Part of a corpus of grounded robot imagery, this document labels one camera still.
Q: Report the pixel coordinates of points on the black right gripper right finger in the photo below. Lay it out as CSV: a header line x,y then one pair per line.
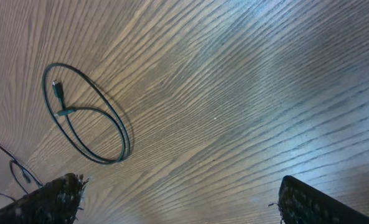
x,y
299,203

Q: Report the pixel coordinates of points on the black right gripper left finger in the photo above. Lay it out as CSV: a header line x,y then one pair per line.
x,y
57,202

